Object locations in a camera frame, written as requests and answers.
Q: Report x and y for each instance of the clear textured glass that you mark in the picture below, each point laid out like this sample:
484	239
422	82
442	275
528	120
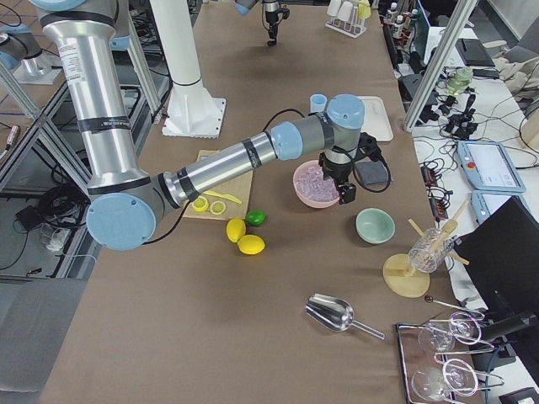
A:
426	259

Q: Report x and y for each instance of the yellow cup on rack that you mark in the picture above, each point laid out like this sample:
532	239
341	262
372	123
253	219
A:
363	9

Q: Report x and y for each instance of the lemon slice near knife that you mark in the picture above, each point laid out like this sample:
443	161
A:
218	207

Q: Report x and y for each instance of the white wire cup rack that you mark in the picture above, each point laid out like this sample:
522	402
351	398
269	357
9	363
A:
353	29

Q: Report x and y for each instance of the cream rabbit tray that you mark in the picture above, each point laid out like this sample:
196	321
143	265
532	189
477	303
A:
376	122

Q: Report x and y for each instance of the teach pendant lower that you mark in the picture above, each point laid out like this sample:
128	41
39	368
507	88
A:
485	203

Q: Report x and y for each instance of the teach pendant upper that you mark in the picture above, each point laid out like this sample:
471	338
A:
487	166

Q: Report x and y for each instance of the chrome wine glass rack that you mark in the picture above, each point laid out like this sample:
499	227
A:
435	359

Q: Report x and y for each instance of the light blue cup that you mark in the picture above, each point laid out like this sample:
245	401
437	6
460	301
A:
318	102

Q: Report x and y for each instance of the black monitor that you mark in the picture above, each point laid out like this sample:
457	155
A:
503	259

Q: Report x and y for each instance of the yellow lemon near lime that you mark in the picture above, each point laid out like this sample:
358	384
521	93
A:
236	229

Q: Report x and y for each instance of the wine glass lower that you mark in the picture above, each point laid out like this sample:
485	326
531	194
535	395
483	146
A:
454	379

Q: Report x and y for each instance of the green lime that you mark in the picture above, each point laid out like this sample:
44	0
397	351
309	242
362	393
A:
256	217

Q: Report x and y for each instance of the pile of ice cubes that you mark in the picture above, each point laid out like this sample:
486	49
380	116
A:
312	184

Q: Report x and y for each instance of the white cup on rack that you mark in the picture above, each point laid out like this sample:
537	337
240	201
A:
334	7

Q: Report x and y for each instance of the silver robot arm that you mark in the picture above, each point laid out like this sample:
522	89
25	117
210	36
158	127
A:
126	202

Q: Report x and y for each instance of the wooden cup tree stand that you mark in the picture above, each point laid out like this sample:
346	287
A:
401	278

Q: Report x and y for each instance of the wine glass upper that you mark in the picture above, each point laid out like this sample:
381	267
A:
440	337

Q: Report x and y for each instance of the bar spoon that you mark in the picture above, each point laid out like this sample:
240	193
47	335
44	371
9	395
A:
430	299

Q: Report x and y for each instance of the steel ice scoop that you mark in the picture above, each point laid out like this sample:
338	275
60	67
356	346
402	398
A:
337	315

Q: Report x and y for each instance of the wooden cutting board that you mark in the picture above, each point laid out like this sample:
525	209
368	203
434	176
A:
225	201

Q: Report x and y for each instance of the lemon slice far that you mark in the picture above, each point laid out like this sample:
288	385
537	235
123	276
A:
200	204

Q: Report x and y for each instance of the grey folded cloth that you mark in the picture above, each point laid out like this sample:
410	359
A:
372	174

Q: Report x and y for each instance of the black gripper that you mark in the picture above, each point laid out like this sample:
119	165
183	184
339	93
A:
271	18
335	172

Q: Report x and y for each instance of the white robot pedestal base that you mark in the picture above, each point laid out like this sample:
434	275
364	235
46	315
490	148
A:
192	111

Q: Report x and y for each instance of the pink cup on rack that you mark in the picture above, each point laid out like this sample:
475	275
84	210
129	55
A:
345	11

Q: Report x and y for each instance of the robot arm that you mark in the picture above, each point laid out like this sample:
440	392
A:
245	6

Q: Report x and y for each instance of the teach pendant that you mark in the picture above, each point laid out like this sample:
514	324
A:
485	203
487	166

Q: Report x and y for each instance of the green bowl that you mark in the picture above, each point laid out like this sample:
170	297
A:
374	226

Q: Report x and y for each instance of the yellow lemon outer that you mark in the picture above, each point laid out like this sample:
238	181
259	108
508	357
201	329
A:
251	244

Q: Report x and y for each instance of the yellow plastic knife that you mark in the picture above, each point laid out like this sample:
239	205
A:
229	197

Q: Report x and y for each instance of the pink bowl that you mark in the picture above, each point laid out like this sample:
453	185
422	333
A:
302	198

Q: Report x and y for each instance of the aluminium frame post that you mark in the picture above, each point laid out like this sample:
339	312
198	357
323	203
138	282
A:
444	48

